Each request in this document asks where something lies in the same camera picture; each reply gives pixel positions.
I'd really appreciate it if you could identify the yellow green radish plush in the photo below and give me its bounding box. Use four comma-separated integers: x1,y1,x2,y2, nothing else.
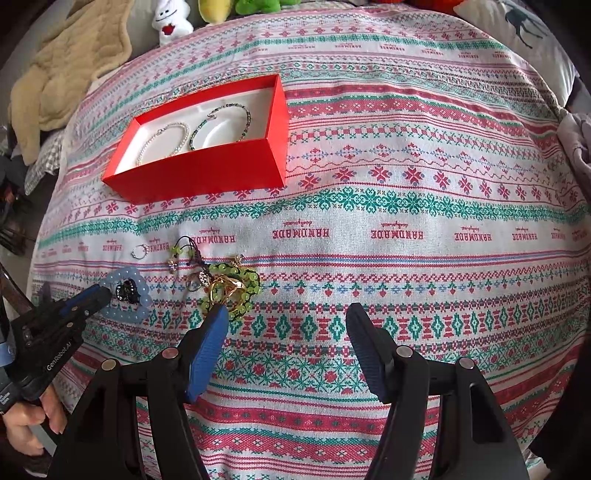
198,0,234,25

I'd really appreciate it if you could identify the person's left hand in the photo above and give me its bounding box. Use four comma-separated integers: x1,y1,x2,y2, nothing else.
4,385,68,455

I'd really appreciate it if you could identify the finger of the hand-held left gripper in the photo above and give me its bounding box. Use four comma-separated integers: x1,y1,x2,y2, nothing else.
68,283,114,320

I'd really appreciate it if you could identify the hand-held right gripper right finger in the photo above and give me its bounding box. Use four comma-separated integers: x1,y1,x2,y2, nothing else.
345,302,532,480

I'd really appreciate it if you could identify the grey crumpled cloth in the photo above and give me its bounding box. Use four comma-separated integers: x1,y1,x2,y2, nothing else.
556,108,591,176

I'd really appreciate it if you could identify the dark green bead bracelet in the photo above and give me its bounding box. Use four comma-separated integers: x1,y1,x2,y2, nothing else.
188,104,254,151

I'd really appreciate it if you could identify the grey checked bedsheet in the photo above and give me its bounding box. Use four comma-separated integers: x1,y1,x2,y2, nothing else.
25,131,64,195

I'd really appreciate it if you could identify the beige quilted blanket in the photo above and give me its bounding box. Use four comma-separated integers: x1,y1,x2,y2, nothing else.
8,0,134,166

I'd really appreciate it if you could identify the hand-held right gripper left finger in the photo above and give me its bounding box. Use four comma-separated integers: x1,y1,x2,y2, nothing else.
46,305,230,480

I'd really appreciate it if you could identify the deer print pillow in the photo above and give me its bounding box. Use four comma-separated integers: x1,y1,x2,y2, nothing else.
452,0,578,104

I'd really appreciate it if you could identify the light blue bead bracelet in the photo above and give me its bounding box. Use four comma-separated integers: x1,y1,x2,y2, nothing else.
99,267,153,320

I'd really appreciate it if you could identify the green tree plush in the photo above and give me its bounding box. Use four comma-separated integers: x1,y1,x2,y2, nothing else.
233,0,282,14

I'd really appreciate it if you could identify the white plush toy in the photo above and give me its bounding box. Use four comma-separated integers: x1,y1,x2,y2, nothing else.
152,0,195,46

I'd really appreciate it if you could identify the red jewelry box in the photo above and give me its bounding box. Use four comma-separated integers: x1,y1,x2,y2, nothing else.
102,73,289,206

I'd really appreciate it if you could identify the printed blanket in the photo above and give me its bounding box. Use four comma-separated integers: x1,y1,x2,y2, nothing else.
25,2,587,480

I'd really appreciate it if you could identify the green bead black cord necklace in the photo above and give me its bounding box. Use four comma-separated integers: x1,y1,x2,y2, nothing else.
168,235,264,324

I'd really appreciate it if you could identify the black chair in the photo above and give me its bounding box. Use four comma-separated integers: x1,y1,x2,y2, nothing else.
0,157,34,256

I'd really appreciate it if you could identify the gold bangle ring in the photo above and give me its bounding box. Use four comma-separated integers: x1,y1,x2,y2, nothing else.
205,274,247,305

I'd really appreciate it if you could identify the black hair claw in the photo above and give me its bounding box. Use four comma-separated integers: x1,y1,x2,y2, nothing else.
113,280,141,303

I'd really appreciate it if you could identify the white pearl bracelet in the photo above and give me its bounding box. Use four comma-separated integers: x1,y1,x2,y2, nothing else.
135,121,191,168

